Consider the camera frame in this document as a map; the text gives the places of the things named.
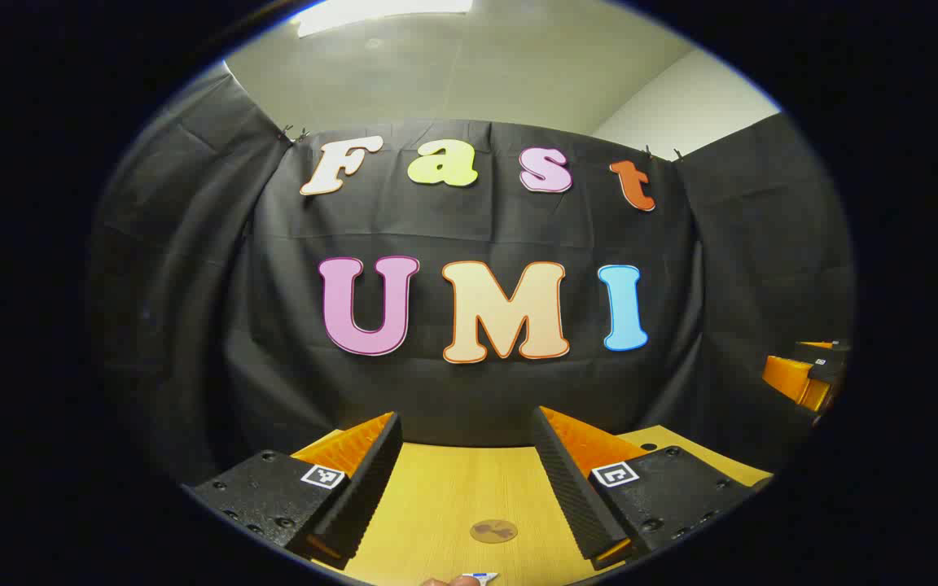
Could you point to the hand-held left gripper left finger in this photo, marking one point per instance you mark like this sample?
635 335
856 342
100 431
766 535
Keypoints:
363 496

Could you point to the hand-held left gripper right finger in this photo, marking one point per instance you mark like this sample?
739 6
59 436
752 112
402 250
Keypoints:
575 496

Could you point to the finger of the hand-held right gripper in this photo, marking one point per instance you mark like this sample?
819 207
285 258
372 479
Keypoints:
795 378

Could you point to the round brown coaster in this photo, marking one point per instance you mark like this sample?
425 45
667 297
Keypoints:
493 531

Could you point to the white toothpaste tube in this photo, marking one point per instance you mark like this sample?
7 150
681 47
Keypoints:
481 579

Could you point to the wooden desktop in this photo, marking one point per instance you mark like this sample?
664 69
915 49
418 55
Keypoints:
453 496

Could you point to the black metal clip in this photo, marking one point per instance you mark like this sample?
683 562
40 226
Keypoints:
650 151
288 133

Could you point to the black backdrop cloth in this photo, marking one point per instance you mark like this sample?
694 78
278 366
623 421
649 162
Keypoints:
469 228

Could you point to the ceiling light panel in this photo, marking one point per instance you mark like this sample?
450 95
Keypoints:
379 12

